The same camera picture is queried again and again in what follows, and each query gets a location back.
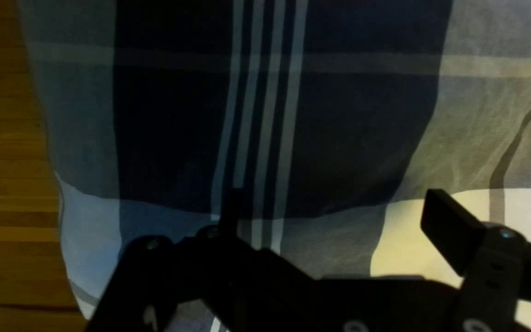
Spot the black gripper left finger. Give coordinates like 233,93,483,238
85,187,319,332

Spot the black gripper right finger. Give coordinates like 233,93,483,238
421,187,531,332

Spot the yellow grey plaid blanket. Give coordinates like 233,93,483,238
15,0,531,332

